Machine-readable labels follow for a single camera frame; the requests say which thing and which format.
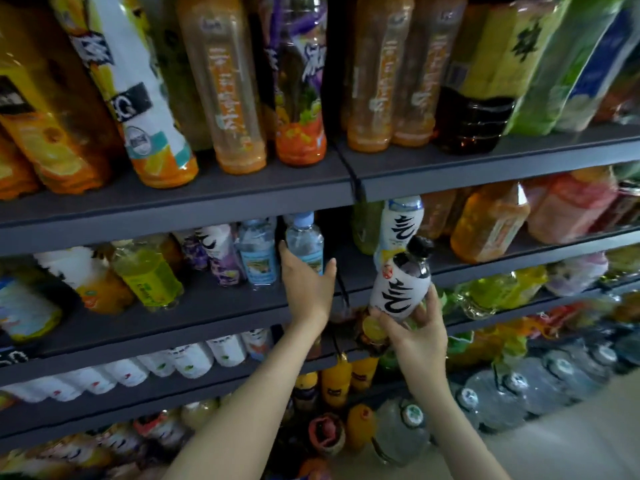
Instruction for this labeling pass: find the white black brushstroke bottle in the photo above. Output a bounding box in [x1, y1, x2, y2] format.
[369, 235, 437, 323]
[374, 195, 425, 273]

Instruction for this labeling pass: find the dark grey metal shelf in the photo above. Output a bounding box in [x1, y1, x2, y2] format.
[0, 115, 640, 456]

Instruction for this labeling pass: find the person's left hand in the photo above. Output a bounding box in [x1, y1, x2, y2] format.
[278, 241, 339, 336]

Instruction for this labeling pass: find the person's left forearm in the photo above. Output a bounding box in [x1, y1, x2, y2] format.
[165, 329, 326, 480]

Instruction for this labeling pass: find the person's right forearm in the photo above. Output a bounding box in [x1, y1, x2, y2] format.
[412, 385, 511, 480]

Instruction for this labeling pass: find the pink squat drink bottle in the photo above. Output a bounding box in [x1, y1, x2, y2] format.
[526, 165, 620, 247]

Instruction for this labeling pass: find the purple label fruit drink bottle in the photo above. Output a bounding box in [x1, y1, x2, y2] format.
[258, 0, 329, 167]

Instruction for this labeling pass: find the group of large water bottles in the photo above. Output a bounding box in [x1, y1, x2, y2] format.
[375, 335, 640, 466]

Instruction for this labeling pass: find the person's right hand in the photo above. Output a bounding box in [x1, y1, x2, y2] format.
[375, 285, 451, 396]

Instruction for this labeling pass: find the dark bottle yellow label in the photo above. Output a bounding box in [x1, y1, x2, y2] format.
[436, 0, 573, 157]

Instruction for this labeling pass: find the white blue drink bottle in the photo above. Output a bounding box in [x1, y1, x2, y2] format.
[555, 5, 640, 134]

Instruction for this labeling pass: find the row of small white bottles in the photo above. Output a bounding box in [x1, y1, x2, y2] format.
[0, 327, 276, 405]

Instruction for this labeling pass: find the yellow green drink bottle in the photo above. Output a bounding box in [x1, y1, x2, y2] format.
[110, 239, 186, 313]

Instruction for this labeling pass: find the orange squat drink bottle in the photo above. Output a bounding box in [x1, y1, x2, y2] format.
[449, 181, 532, 265]

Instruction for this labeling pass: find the amber tea bottle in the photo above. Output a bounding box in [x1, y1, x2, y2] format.
[344, 0, 415, 154]
[392, 0, 469, 149]
[177, 0, 269, 177]

